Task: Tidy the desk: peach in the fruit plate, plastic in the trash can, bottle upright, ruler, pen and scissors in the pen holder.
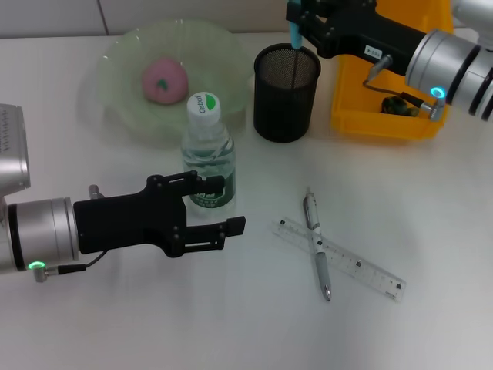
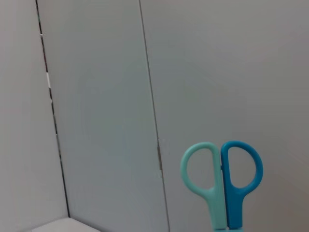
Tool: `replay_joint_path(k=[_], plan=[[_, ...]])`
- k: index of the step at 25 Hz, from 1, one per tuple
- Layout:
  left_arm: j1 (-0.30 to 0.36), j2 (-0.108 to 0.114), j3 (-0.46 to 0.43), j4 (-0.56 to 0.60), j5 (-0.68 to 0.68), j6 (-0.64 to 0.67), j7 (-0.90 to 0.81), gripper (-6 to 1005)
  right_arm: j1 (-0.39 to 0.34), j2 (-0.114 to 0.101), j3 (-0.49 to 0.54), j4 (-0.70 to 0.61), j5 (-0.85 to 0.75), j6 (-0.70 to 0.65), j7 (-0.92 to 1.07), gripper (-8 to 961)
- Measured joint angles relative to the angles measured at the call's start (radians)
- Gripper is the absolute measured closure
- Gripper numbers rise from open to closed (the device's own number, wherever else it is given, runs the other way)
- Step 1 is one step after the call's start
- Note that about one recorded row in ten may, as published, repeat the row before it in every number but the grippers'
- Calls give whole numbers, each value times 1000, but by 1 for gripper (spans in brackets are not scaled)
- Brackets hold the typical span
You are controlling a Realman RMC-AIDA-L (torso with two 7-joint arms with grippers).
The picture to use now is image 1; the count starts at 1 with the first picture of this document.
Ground transparent plastic ruler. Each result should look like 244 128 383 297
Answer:
271 217 407 304

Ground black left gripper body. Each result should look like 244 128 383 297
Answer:
72 175 189 258

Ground water bottle with green label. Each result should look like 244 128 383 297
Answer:
180 91 236 209

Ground black mesh pen holder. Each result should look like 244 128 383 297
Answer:
253 42 321 144

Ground translucent green fruit plate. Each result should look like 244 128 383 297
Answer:
79 19 251 150

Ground blue and teal scissors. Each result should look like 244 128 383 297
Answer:
287 0 305 50

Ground grey right wrist cable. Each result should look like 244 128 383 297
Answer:
364 53 448 123

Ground grey click pen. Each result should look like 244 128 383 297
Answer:
302 187 332 302

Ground pink toy peach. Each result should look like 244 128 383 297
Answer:
141 56 190 105

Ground yellow plastic bin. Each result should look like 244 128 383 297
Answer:
329 0 455 140

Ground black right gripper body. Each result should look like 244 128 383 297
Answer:
315 0 428 76

